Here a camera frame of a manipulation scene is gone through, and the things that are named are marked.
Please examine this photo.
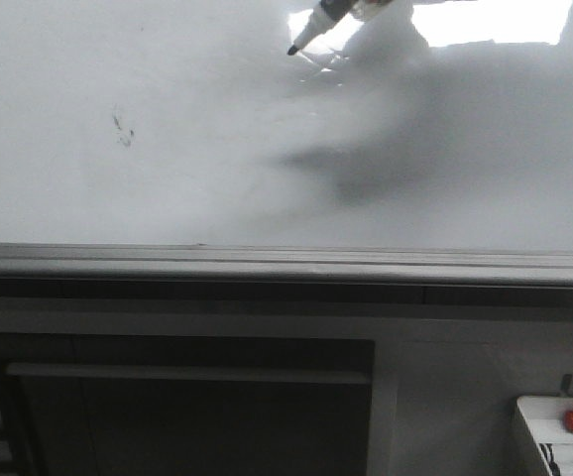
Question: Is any black whiteboard marker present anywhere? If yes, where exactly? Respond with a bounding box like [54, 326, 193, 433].
[286, 1, 366, 57]

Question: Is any white whiteboard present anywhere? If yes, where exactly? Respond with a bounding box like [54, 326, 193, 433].
[0, 1, 573, 252]

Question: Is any grey whiteboard marker tray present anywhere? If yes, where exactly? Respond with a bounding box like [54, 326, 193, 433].
[0, 243, 573, 307]

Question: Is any dark cabinet with shelf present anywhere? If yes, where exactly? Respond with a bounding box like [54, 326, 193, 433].
[0, 334, 375, 475]

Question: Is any white storage box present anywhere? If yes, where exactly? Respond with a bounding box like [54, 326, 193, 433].
[513, 396, 573, 475]

